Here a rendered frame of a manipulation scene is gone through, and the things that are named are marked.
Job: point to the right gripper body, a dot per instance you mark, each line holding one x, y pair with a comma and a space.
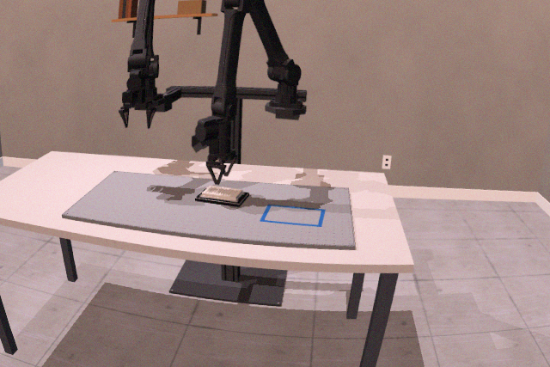
142, 106

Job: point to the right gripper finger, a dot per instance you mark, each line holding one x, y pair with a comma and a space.
124, 113
149, 119

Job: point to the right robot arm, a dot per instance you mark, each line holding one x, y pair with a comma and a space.
138, 60

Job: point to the blue tape outline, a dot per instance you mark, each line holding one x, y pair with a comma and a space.
269, 206

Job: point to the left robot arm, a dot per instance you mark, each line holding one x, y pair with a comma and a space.
224, 107

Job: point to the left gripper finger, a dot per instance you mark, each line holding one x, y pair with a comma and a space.
222, 167
226, 173

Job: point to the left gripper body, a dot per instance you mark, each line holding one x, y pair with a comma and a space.
224, 152

